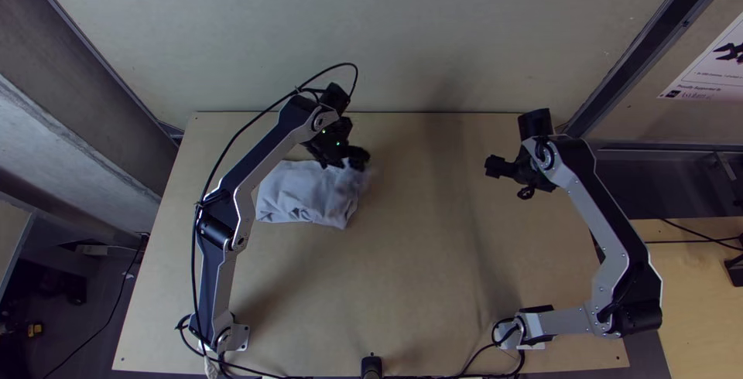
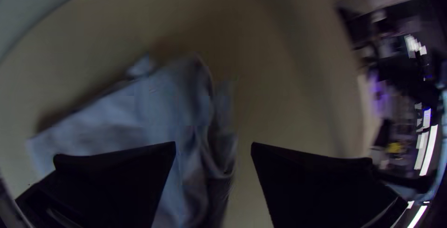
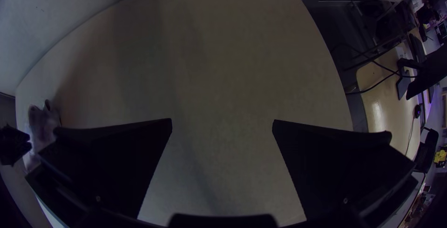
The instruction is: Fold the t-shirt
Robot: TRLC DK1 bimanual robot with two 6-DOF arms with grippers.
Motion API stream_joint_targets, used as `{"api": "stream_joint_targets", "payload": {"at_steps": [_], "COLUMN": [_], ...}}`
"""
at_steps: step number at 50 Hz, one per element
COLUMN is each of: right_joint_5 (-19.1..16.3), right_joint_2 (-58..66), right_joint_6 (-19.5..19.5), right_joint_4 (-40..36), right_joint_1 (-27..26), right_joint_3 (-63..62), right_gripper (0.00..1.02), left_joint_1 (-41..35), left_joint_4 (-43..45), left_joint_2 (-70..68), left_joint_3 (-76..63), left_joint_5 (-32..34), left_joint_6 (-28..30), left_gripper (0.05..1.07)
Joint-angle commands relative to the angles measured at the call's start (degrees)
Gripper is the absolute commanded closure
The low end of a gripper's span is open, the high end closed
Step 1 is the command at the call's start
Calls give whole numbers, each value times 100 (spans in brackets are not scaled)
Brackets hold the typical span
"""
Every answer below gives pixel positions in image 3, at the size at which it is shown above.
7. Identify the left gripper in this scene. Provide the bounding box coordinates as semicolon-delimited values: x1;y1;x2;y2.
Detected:
0;124;33;167

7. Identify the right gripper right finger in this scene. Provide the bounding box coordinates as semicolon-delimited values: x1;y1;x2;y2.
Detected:
272;119;418;222

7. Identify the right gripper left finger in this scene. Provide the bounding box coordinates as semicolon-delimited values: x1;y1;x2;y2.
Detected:
26;117;173;228

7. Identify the grey t-shirt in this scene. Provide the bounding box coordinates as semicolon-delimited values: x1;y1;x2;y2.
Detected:
27;99;62;159

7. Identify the wooden side desk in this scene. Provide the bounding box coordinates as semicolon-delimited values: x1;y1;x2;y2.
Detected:
355;29;424;160

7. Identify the black computer monitor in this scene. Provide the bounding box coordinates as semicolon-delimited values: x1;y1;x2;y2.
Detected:
395;46;447;101

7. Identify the black cable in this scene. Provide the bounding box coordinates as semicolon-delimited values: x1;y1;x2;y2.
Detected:
345;70;400;96

